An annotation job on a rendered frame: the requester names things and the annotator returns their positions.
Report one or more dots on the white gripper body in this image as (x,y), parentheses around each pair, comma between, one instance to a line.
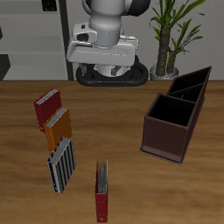
(102,55)

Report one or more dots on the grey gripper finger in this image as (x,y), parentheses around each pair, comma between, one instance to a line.
(116,70)
(83,68)

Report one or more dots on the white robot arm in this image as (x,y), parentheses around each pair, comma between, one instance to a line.
(105,20)

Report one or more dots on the dark red book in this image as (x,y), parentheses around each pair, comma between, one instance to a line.
(48,106)

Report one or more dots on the orange book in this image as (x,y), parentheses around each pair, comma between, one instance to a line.
(58,131)

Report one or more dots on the dark brown desk caddy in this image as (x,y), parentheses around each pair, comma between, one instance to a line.
(166,137)

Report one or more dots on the black white striped book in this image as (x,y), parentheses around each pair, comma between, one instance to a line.
(62,167)

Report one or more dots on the thin red book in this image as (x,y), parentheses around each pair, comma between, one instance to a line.
(101,204)

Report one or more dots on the green pot plant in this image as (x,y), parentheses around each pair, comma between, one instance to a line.
(163,43)

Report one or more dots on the grey shelf unit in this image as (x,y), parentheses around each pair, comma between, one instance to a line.
(32,43)

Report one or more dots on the black box on shelf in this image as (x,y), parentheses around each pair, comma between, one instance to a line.
(49,4)

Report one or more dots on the flat black base plate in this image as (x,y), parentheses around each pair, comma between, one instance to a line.
(140,77)

